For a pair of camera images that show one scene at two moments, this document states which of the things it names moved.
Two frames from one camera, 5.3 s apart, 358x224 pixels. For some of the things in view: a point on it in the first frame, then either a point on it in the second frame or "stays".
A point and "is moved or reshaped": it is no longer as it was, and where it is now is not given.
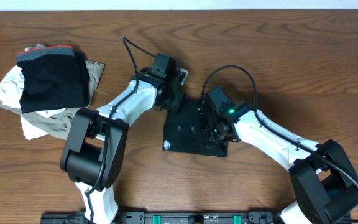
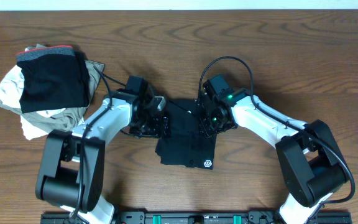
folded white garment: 9,93 stays
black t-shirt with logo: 184,131 is moved or reshaped
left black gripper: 177,95 → 159,127
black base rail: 168,217 stays
